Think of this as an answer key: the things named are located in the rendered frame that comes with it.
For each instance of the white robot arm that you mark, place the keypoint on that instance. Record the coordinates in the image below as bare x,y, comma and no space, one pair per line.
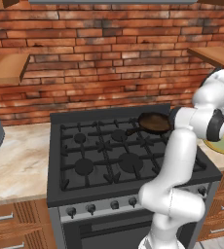
179,162

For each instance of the dark brown frying pan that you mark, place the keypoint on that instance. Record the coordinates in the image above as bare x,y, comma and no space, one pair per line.
154,122

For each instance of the dark grey stove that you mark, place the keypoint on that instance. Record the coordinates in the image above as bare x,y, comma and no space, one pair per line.
94,181

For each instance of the black stove knob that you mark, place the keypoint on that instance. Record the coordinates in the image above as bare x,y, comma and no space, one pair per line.
202,190
91,208
132,201
114,204
71,212

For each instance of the dark oven door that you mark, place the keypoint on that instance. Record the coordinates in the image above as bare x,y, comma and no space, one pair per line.
117,241

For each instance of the wooden wall shelf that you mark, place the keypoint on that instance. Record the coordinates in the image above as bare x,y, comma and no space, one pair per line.
216,55
5,68

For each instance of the wooden wall cupboard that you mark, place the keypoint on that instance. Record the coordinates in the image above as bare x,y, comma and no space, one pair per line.
219,2

